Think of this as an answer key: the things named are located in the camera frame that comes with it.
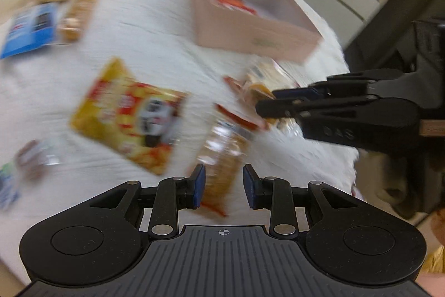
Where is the blue snack packet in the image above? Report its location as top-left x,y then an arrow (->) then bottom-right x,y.
0,3 -> 60,59

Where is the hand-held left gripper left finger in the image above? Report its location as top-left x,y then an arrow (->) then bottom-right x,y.
91,164 -> 206,239

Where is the clear cracker packet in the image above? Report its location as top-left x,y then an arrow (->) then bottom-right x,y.
195,103 -> 270,217

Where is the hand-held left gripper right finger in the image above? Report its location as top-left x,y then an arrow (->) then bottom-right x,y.
243,163 -> 362,239

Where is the brown biscuit packet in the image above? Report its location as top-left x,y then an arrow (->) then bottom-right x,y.
57,0 -> 105,43

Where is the yellow snack bag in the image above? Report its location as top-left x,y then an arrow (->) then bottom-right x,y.
70,57 -> 190,176

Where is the pink box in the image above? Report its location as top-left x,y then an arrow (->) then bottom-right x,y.
191,0 -> 322,64

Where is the red snack packet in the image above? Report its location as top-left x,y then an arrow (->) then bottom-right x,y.
214,0 -> 258,16

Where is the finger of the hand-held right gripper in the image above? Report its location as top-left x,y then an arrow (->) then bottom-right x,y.
255,95 -> 419,120
273,69 -> 404,100

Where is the blue green packet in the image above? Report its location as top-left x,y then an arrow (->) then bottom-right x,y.
0,161 -> 19,210

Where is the clear red-ended snack packet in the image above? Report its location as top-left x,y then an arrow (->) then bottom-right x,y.
222,60 -> 306,134

